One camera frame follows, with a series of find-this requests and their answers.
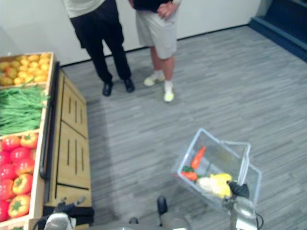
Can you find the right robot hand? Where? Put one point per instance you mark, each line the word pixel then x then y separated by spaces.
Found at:
pixel 241 191

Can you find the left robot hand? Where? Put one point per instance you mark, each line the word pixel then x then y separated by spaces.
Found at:
pixel 64 206

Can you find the clear plastic shopping basket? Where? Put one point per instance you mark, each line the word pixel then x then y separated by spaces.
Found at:
pixel 216 153

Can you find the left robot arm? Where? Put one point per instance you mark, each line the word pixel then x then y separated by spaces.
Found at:
pixel 57 221

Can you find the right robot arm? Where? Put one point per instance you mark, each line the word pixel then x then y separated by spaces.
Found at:
pixel 243 213

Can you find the yellow bell pepper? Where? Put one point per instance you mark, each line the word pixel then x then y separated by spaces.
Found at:
pixel 221 184

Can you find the white cauliflower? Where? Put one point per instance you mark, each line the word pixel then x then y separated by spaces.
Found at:
pixel 205 183

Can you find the orange bell pepper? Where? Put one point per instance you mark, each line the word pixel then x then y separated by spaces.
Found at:
pixel 29 140
pixel 18 206
pixel 22 184

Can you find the short carrot with green top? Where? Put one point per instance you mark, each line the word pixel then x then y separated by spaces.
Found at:
pixel 190 175

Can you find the long orange carrot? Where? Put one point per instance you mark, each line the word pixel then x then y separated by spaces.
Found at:
pixel 198 157

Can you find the red bell pepper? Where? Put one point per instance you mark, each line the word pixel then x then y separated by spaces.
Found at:
pixel 3 210
pixel 4 158
pixel 20 154
pixel 5 189
pixel 7 171
pixel 25 166
pixel 10 143

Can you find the wooden produce display stand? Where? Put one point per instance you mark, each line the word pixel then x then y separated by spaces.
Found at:
pixel 72 143

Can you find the green beans bunch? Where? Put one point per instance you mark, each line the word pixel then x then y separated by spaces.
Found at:
pixel 19 110

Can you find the yellow lemon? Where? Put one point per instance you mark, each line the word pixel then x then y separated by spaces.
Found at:
pixel 34 64
pixel 15 64
pixel 33 58
pixel 44 61
pixel 3 65
pixel 44 67
pixel 45 55
pixel 5 81
pixel 18 81
pixel 25 62
pixel 40 78

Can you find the orange tinted lemon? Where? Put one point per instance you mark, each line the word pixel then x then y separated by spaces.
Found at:
pixel 11 72

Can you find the dark blue platform step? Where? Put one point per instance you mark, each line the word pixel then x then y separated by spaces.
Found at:
pixel 283 26

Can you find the person in black trousers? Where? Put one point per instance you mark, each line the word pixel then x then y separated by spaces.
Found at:
pixel 98 36

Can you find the person in grey shorts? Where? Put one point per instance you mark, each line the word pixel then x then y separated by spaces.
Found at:
pixel 157 31

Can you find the black rail on stand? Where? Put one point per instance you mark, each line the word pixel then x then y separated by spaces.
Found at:
pixel 49 124

